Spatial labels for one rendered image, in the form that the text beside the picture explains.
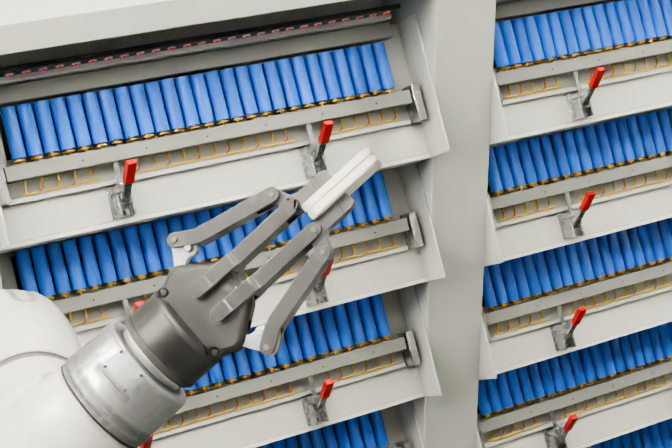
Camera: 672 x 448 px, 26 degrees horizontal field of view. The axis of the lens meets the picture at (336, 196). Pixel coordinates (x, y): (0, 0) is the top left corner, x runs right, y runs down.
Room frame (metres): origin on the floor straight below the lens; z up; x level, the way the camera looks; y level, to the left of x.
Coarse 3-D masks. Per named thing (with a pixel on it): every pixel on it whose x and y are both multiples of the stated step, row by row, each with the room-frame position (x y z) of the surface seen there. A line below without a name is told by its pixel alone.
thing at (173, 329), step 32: (160, 288) 1.03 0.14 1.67; (224, 288) 1.02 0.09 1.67; (128, 320) 1.01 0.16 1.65; (160, 320) 0.99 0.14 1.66; (192, 320) 1.01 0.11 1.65; (224, 320) 1.01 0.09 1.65; (160, 352) 0.98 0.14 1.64; (192, 352) 0.98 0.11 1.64; (224, 352) 1.00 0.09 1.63; (192, 384) 0.99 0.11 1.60
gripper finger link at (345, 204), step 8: (344, 200) 1.05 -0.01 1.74; (352, 200) 1.05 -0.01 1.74; (328, 208) 1.05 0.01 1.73; (336, 208) 1.04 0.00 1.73; (344, 208) 1.04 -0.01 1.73; (352, 208) 1.05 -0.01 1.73; (320, 216) 1.04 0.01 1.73; (328, 216) 1.04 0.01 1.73; (336, 216) 1.04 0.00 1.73; (344, 216) 1.05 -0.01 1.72; (320, 224) 1.04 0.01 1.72; (328, 224) 1.04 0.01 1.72; (336, 224) 1.05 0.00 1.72; (328, 232) 1.05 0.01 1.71; (320, 240) 1.03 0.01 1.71; (328, 240) 1.04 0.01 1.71
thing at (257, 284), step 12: (312, 228) 1.03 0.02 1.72; (300, 240) 1.03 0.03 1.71; (312, 240) 1.03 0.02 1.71; (288, 252) 1.03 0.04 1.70; (300, 252) 1.03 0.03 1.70; (264, 264) 1.03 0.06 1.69; (276, 264) 1.02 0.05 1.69; (288, 264) 1.03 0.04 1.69; (252, 276) 1.02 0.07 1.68; (264, 276) 1.02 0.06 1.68; (276, 276) 1.03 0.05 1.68; (240, 288) 1.01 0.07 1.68; (252, 288) 1.01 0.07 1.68; (264, 288) 1.03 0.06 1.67; (228, 300) 1.01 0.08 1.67; (240, 300) 1.01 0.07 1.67; (216, 312) 1.00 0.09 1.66; (228, 312) 1.00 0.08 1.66
